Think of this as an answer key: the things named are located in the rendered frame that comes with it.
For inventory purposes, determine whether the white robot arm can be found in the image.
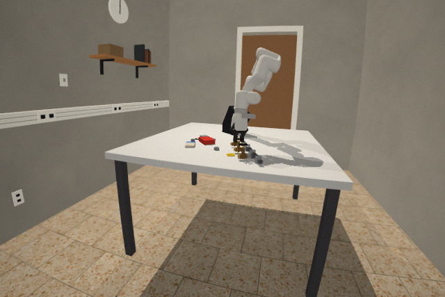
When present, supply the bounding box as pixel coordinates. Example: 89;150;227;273
234;47;281;119

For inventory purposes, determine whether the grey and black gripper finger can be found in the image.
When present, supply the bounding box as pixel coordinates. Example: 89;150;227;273
230;124;238;143
240;129;248;142

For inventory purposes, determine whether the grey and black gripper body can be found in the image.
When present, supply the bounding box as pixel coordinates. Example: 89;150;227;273
231;113;248;131

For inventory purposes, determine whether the red rectangular block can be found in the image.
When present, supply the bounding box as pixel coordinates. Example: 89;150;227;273
199;136;215;145

